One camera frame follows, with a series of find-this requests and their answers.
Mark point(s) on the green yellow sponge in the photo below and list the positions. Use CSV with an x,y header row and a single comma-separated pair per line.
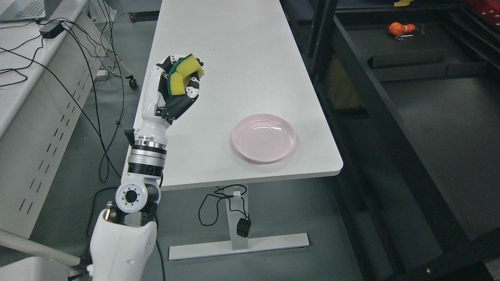
x,y
184,77

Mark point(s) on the grey laptop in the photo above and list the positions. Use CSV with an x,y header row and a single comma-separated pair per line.
x,y
29,10

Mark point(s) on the white table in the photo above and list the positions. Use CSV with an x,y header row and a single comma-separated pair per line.
x,y
252,65

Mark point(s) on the black metal shelf rack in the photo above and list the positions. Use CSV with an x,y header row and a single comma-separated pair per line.
x,y
416,120

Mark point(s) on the white side desk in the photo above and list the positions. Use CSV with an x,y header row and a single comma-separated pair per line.
x,y
40,101

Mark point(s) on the white robot forearm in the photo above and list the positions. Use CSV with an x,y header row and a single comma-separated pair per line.
x,y
125,233

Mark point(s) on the pink plate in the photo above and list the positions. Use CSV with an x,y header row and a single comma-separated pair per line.
x,y
263,138

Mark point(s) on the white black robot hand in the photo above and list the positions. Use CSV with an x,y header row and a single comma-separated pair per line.
x,y
159,110

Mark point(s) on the yellow tape strip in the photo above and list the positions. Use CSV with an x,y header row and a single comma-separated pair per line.
x,y
402,3

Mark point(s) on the black power adapter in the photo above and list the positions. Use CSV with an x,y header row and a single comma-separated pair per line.
x,y
51,29

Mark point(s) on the black plug under table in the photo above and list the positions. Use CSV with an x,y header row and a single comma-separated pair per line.
x,y
243,227

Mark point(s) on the orange plastic bag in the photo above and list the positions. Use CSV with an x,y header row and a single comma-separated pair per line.
x,y
397,29

